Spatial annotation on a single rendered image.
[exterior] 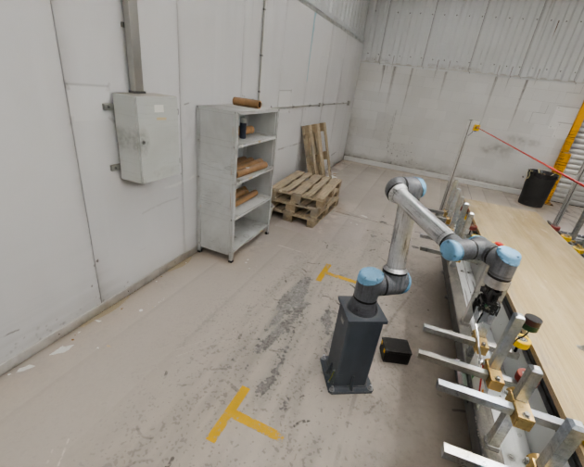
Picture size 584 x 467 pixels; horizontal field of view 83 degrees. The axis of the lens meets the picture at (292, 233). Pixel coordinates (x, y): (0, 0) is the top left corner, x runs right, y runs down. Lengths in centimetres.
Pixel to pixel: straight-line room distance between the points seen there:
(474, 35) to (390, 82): 187
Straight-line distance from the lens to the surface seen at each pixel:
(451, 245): 152
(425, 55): 908
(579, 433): 121
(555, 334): 210
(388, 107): 909
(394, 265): 209
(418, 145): 909
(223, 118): 320
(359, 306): 210
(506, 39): 914
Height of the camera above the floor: 188
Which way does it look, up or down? 25 degrees down
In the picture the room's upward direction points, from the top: 7 degrees clockwise
